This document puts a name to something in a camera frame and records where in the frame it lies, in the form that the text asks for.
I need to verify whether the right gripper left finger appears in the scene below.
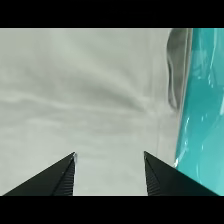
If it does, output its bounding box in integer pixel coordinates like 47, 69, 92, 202
2, 151, 77, 197

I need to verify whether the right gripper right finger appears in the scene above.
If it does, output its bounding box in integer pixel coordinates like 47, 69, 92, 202
143, 150, 219, 197

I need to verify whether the white T-shirt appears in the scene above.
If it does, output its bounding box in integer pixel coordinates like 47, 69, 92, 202
0, 27, 194, 197

